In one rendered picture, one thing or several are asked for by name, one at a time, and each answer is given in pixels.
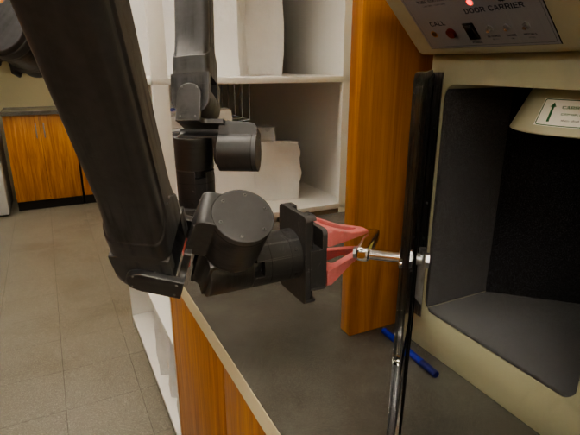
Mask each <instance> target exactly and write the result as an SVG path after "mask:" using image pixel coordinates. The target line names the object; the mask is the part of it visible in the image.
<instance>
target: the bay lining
mask: <svg viewBox="0 0 580 435"><path fill-rule="evenodd" d="M532 89H533V88H522V87H495V88H464V89H448V91H447V92H446V93H445V96H444V110H443V120H442V129H441V138H440V147H439V156H438V173H437V183H436V192H435V201H434V210H433V220H432V236H431V246H430V253H431V254H430V262H429V268H428V273H427V283H426V306H427V307H429V306H435V305H438V304H441V303H445V302H448V301H451V300H454V299H460V298H462V297H466V296H470V295H472V294H476V293H481V292H484V291H486V292H492V293H504V294H511V295H518V296H525V297H531V298H538V299H550V300H556V301H563V302H570V303H577V304H580V139H577V138H566V137H557V136H543V135H536V134H531V133H526V132H522V131H518V130H515V129H512V128H510V126H509V125H510V124H511V122H512V121H513V120H514V118H515V116H516V114H517V113H518V111H519V110H520V107H521V106H522V105H523V104H524V102H525V100H526V98H527V97H528V95H529V94H530V92H531V90H532Z"/></svg>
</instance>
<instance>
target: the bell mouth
mask: <svg viewBox="0 0 580 435"><path fill-rule="evenodd" d="M509 126H510V128H512V129H515V130H518V131H522V132H526V133H531V134H536V135H543V136H557V137H566V138H577V139H580V91H577V90H559V89H540V88H533V89H532V90H531V92H530V94H529V95H528V97H527V98H526V100H525V102H524V104H523V105H522V106H521V107H520V110H519V111H518V113H517V114H516V116H515V118H514V120H513V121H512V122H511V124H510V125H509Z"/></svg>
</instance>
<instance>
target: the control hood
mask: <svg viewBox="0 0 580 435"><path fill-rule="evenodd" d="M386 1H387V3H388V5H389V7H390V8H391V10H392V11H393V12H394V14H395V15H396V17H397V18H398V20H399V21H400V24H401V25H402V27H403V28H404V29H405V30H406V32H407V34H408V35H409V37H410V38H411V40H412V41H413V44H414V45H415V47H416V48H417V49H418V50H419V52H420V53H422V54H496V53H531V52H564V51H580V0H544V1H545V4H546V7H547V9H548V10H549V12H550V15H551V17H552V20H553V22H554V24H555V26H556V29H557V31H558V33H559V36H560V38H561V40H562V42H563V44H547V45H525V46H503V47H460V48H439V49H431V47H430V45H429V44H428V42H427V41H426V38H425V37H424V36H423V35H422V33H421V31H420V30H419V28H418V26H417V25H416V23H415V21H414V20H413V19H412V17H411V15H410V14H409V12H408V11H407V9H406V7H405V5H404V4H403V2H402V1H401V0H386Z"/></svg>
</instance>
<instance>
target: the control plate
mask: <svg viewBox="0 0 580 435"><path fill-rule="evenodd" d="M401 1H402V2H403V4H404V5H405V7H406V9H407V11H408V12H409V14H410V15H411V17H412V19H413V20H414V21H415V23H416V25H417V26H418V28H419V30H420V31H421V33H422V35H423V36H424V37H425V38H426V41H427V42H428V44H429V45H430V47H431V49H439V48H460V47H503V46H525V45H547V44H563V42H562V40H561V38H560V36H559V33H558V31H557V29H556V26H555V24H554V22H553V20H552V17H551V15H550V12H549V10H548V9H547V7H546V4H545V1H544V0H505V1H504V2H500V1H498V0H473V2H474V4H473V6H469V5H467V4H466V2H465V0H401ZM471 22H472V23H473V25H474V27H475V28H476V31H477V33H478V34H479V35H480V37H481V39H477V40H471V39H470V38H469V37H468V35H467V33H466V31H465V30H464V28H463V25H462V23H471ZM524 22H528V23H529V24H530V26H531V27H530V28H529V29H526V30H523V29H522V27H523V26H522V23H524ZM504 24H509V25H510V27H511V29H510V30H509V31H508V30H507V31H504V30H503V29H504V28H503V25H504ZM488 25H489V26H491V27H492V28H493V31H492V32H489V33H487V32H486V27H487V26H488ZM448 28H452V29H453V30H454V31H455V32H456V33H457V36H456V37H455V38H450V37H448V36H447V35H446V33H445V31H446V30H447V29H448ZM432 31H435V32H436V33H437V34H438V37H433V36H432V34H431V32H432Z"/></svg>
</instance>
